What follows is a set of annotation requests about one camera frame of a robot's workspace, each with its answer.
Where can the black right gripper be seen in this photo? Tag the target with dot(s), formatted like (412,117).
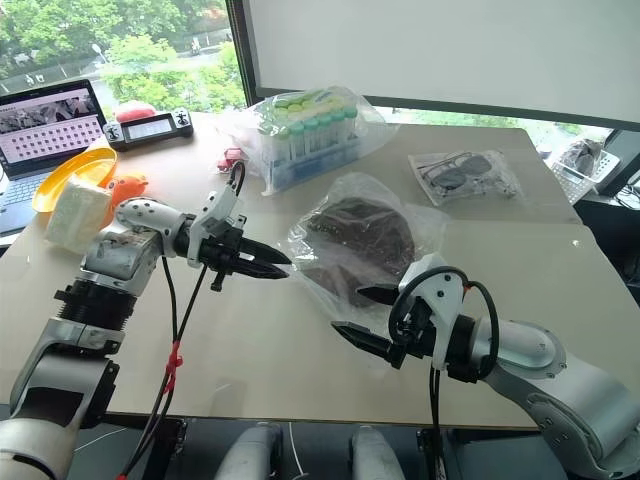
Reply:
(417,335)

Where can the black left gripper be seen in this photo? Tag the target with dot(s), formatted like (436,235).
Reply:
(222,252)

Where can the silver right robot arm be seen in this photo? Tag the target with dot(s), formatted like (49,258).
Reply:
(550,370)

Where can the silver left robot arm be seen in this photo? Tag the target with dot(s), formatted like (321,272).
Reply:
(107,260)

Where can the dark brown cap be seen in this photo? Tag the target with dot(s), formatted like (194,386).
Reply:
(370,235)

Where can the clear plastic bag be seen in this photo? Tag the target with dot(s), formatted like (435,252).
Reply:
(350,190)

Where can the clear bag with sunglasses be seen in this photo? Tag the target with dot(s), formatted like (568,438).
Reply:
(500,187)

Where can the small red object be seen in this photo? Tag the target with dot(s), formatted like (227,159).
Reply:
(231,159)

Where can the blue rack of test tubes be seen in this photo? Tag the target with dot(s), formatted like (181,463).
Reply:
(310,145)

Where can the grey rounded shape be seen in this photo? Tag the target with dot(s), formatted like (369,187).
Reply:
(375,455)
(252,452)

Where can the orange plastic toy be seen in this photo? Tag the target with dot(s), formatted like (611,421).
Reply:
(127,187)

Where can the black controller with screen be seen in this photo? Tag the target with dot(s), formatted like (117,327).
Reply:
(150,130)

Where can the bagged test tube rack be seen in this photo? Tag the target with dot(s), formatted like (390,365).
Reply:
(372,125)

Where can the black sunglasses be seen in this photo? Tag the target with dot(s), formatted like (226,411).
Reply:
(472,167)

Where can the white foam block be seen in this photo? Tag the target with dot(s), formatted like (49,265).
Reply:
(77,212)

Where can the red rounded object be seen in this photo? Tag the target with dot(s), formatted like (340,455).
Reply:
(135,110)

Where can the yellow plastic plate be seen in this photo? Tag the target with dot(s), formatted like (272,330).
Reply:
(80,167)

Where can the white perforated basket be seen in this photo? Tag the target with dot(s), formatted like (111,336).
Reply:
(575,182)

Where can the open laptop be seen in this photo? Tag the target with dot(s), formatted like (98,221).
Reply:
(47,130)

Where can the dark item in basket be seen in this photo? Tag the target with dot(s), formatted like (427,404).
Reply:
(582,155)

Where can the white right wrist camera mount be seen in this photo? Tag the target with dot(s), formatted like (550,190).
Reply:
(440,300)

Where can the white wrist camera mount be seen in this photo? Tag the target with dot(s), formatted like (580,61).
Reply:
(440,300)
(216,212)

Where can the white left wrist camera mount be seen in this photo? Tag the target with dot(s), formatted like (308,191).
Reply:
(216,212)

